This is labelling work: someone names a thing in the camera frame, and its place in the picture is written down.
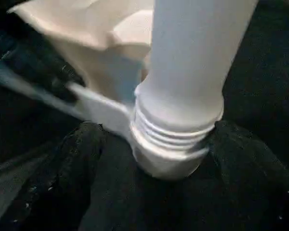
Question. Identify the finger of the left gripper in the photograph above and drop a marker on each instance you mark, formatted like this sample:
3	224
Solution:
60	77

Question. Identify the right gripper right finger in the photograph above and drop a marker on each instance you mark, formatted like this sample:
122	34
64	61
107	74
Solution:
250	183

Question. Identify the black shiny mat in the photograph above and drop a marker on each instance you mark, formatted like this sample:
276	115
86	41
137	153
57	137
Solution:
267	84

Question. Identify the white plastic table top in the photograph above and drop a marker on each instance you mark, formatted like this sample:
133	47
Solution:
86	48

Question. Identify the white plastic table leg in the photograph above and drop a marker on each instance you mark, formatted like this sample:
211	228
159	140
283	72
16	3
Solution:
187	60

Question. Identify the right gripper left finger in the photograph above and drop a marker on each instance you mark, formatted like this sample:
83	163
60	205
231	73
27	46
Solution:
69	183

